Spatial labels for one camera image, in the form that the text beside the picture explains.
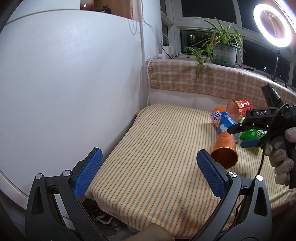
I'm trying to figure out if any white power strip with chargers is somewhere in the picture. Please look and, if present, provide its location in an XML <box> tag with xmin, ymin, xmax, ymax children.
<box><xmin>157</xmin><ymin>46</ymin><xmax>174</xmax><ymax>59</ymax></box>

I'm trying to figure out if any red label plastic bottle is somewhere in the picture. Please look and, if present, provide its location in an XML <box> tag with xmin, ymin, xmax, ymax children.
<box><xmin>226</xmin><ymin>100</ymin><xmax>252</xmax><ymax>123</ymax></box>

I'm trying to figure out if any brown rounded object at bottom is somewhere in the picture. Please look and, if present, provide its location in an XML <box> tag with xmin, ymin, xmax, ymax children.
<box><xmin>125</xmin><ymin>223</ymin><xmax>175</xmax><ymax>241</ymax></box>

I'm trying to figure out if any striped bed mattress cover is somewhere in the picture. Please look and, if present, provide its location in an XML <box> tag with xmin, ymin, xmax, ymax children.
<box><xmin>85</xmin><ymin>102</ymin><xmax>296</xmax><ymax>239</ymax></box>

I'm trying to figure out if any ring light on tripod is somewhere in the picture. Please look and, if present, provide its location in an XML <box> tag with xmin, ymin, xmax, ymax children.
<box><xmin>253</xmin><ymin>4</ymin><xmax>292</xmax><ymax>82</ymax></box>

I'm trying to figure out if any blue label plastic bottle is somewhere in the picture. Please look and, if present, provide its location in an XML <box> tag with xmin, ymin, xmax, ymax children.
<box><xmin>217</xmin><ymin>111</ymin><xmax>237</xmax><ymax>134</ymax></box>

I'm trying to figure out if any white charging cable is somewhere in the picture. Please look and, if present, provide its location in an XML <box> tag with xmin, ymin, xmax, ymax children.
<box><xmin>140</xmin><ymin>18</ymin><xmax>171</xmax><ymax>43</ymax></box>

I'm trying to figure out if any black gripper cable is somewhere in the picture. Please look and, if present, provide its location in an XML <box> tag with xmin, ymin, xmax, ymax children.
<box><xmin>256</xmin><ymin>103</ymin><xmax>292</xmax><ymax>176</ymax></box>

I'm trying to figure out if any large copper metal cup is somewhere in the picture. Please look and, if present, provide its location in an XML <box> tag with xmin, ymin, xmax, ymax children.
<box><xmin>210</xmin><ymin>132</ymin><xmax>238</xmax><ymax>169</ymax></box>

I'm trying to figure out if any white bead curtain cord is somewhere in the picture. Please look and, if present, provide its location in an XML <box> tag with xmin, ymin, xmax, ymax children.
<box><xmin>127</xmin><ymin>0</ymin><xmax>144</xmax><ymax>35</ymax></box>

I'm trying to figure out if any gloved right hand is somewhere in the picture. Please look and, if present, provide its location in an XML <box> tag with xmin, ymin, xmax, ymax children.
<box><xmin>263</xmin><ymin>127</ymin><xmax>296</xmax><ymax>186</ymax></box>

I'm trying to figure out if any black white shoe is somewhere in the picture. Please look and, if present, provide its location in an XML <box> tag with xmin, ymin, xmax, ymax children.
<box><xmin>92</xmin><ymin>207</ymin><xmax>119</xmax><ymax>227</ymax></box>

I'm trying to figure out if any red white ceramic vase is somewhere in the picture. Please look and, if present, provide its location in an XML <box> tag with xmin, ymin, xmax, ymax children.
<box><xmin>80</xmin><ymin>0</ymin><xmax>94</xmax><ymax>11</ymax></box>

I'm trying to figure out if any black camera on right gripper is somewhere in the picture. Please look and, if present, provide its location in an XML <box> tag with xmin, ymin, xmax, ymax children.
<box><xmin>261</xmin><ymin>84</ymin><xmax>284</xmax><ymax>108</ymax></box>

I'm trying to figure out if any plaid windowsill cloth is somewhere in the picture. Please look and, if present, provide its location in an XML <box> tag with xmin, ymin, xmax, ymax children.
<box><xmin>147</xmin><ymin>59</ymin><xmax>295</xmax><ymax>108</ymax></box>

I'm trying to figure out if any orange soda can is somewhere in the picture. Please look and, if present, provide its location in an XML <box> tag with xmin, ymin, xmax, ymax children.
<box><xmin>211</xmin><ymin>107</ymin><xmax>225</xmax><ymax>128</ymax></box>

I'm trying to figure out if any white cabinet with shelf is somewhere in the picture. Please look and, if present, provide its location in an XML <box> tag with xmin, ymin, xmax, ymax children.
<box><xmin>0</xmin><ymin>0</ymin><xmax>163</xmax><ymax>207</ymax></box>

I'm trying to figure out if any spider plant in green pot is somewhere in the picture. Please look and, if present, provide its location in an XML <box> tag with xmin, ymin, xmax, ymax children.
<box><xmin>175</xmin><ymin>17</ymin><xmax>244</xmax><ymax>78</ymax></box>

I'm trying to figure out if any dark glass bottle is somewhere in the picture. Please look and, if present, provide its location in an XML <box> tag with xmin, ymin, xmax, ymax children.
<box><xmin>100</xmin><ymin>6</ymin><xmax>112</xmax><ymax>14</ymax></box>

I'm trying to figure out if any green plastic bottle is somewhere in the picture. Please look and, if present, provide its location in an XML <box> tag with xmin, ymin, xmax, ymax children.
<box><xmin>236</xmin><ymin>129</ymin><xmax>267</xmax><ymax>154</ymax></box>

